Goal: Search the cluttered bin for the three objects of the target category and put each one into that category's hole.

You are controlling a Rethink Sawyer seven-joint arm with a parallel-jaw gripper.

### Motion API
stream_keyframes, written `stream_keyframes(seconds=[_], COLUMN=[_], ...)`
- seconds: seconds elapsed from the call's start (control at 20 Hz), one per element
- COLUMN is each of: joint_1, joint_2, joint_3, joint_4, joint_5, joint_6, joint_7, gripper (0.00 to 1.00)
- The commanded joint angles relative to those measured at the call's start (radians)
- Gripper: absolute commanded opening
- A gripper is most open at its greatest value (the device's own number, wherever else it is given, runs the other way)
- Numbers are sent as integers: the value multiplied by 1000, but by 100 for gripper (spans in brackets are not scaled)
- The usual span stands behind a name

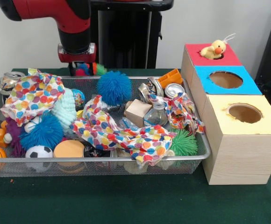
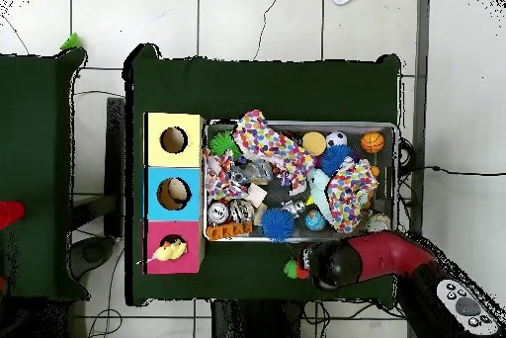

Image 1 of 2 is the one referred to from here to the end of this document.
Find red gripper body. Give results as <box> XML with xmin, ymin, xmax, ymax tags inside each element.
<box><xmin>57</xmin><ymin>43</ymin><xmax>97</xmax><ymax>63</ymax></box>

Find multicoloured spiky caterpillar toy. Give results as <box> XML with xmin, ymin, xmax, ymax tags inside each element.
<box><xmin>74</xmin><ymin>62</ymin><xmax>108</xmax><ymax>77</ymax></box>

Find mint green knitted cloth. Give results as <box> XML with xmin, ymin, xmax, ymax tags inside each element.
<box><xmin>51</xmin><ymin>88</ymin><xmax>78</xmax><ymax>133</ymax></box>

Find colourful dotted cloth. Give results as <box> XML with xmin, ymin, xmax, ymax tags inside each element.
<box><xmin>69</xmin><ymin>92</ymin><xmax>206</xmax><ymax>168</ymax></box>
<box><xmin>0</xmin><ymin>68</ymin><xmax>66</xmax><ymax>128</ymax></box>

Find orange plastic building brick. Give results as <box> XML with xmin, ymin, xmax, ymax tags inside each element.
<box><xmin>157</xmin><ymin>68</ymin><xmax>184</xmax><ymax>88</ymax></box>

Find yellow duck plush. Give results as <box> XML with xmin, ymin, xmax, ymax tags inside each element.
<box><xmin>200</xmin><ymin>33</ymin><xmax>237</xmax><ymax>60</ymax></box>

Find shallow metal mesh bin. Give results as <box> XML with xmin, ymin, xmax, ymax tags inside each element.
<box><xmin>0</xmin><ymin>76</ymin><xmax>212</xmax><ymax>177</ymax></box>

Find wooden box with three holes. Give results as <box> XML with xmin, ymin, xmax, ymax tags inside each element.
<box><xmin>180</xmin><ymin>43</ymin><xmax>271</xmax><ymax>185</ymax></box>

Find blue spiky ball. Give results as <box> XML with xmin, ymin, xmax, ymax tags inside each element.
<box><xmin>96</xmin><ymin>70</ymin><xmax>133</xmax><ymax>107</ymax></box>
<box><xmin>19</xmin><ymin>113</ymin><xmax>64</xmax><ymax>151</ymax></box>

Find orange foam cylinder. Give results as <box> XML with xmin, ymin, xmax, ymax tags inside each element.
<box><xmin>53</xmin><ymin>140</ymin><xmax>85</xmax><ymax>159</ymax></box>

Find small soccer ball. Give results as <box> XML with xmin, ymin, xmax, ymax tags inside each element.
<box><xmin>25</xmin><ymin>145</ymin><xmax>54</xmax><ymax>159</ymax></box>

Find green spiky ball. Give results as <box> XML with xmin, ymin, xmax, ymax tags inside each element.
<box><xmin>170</xmin><ymin>129</ymin><xmax>198</xmax><ymax>156</ymax></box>

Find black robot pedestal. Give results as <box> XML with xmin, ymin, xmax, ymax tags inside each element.
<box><xmin>88</xmin><ymin>0</ymin><xmax>175</xmax><ymax>69</ymax></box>

